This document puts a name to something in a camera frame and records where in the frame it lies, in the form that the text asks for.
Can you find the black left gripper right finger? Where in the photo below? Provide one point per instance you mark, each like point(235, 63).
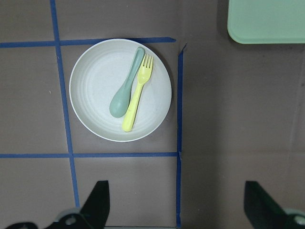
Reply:
point(263, 212)

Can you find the teal plastic spoon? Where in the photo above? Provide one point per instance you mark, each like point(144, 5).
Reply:
point(120, 101)

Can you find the light green plastic tray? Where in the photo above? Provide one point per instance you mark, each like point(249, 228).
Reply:
point(266, 21)

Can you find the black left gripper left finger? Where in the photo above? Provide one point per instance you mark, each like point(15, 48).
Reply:
point(93, 214)

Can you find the white round plate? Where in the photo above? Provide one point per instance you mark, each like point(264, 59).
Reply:
point(96, 77)

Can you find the yellow plastic fork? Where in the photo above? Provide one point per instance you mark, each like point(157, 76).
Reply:
point(144, 74)

